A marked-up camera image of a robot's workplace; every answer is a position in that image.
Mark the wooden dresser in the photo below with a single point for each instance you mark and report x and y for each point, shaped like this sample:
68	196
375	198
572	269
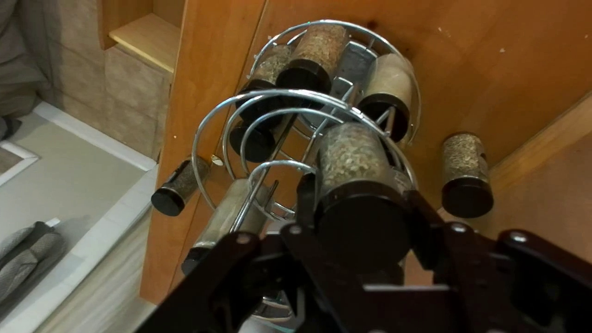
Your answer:
492	61

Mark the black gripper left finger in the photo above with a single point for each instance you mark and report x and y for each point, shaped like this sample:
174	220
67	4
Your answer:
246	289

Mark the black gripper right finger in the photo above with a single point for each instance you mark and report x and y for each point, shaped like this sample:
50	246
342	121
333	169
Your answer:
523	289

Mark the green herb spice jar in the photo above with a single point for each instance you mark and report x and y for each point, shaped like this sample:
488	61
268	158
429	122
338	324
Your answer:
357	159

